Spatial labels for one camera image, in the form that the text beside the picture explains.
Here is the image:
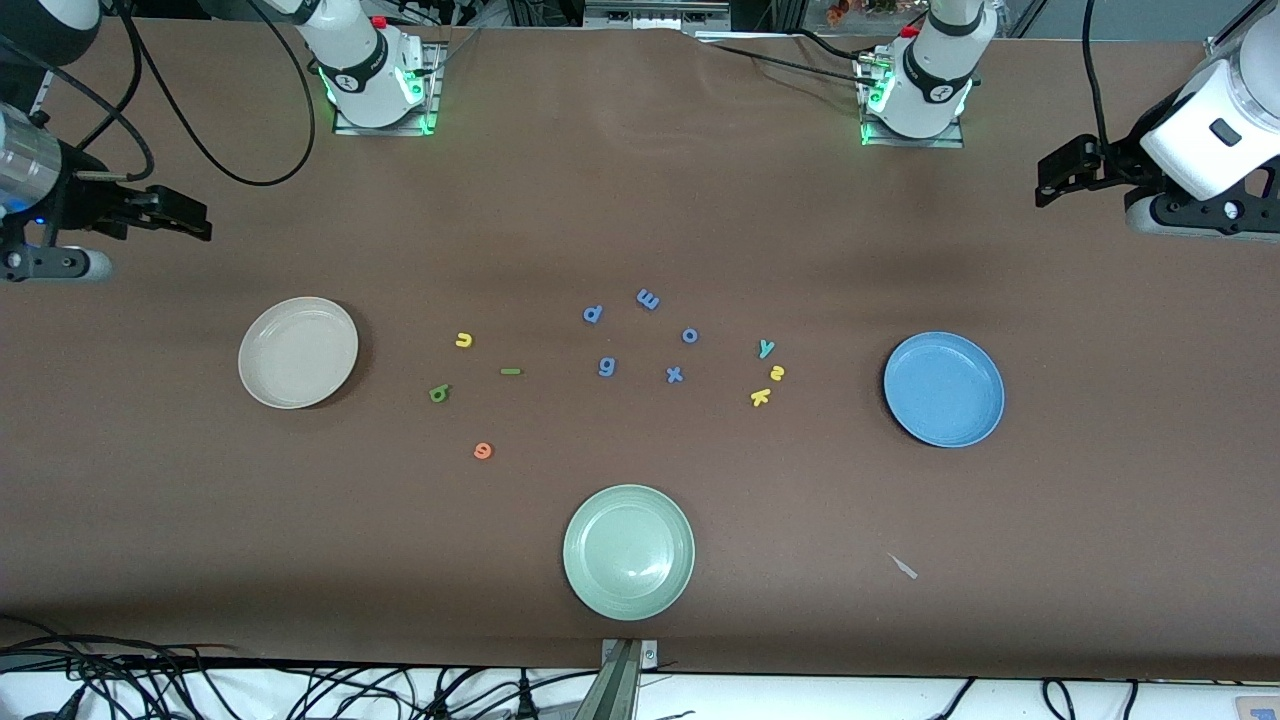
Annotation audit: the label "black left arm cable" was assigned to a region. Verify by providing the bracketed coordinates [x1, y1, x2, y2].
[1082, 0, 1116, 151]

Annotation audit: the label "aluminium profile bracket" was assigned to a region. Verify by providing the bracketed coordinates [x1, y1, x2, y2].
[600, 638, 659, 720]

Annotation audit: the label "grey power strip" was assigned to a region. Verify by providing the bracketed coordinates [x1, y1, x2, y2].
[585, 0, 731, 31]

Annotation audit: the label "brown table cover sheet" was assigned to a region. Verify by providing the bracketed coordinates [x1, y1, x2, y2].
[0, 15, 1280, 683]

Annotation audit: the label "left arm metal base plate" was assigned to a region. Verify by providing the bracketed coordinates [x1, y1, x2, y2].
[858, 50, 966, 149]

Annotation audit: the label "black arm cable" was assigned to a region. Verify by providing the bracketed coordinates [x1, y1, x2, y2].
[1082, 0, 1116, 151]
[0, 0, 317, 188]

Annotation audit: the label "pale green plate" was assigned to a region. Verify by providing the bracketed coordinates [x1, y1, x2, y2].
[562, 484, 696, 622]

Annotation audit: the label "beige brown plate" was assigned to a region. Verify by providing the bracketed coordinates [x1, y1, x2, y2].
[238, 296, 360, 410]

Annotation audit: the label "aluminium frame side profile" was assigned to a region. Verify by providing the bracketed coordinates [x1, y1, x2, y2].
[28, 55, 61, 113]

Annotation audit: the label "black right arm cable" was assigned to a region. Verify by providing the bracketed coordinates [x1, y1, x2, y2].
[0, 0, 317, 188]

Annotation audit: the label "aluminium frame corner profile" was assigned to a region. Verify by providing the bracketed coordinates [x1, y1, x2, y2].
[1205, 0, 1280, 66]

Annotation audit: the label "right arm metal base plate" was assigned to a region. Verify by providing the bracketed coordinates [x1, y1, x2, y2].
[332, 40, 447, 137]

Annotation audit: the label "black cable lying on table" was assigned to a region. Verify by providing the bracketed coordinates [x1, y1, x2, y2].
[700, 28, 881, 91]

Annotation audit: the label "tangled black floor cables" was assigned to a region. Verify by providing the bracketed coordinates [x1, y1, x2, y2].
[0, 615, 601, 720]

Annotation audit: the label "blue plate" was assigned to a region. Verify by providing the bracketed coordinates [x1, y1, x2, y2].
[883, 331, 1006, 448]

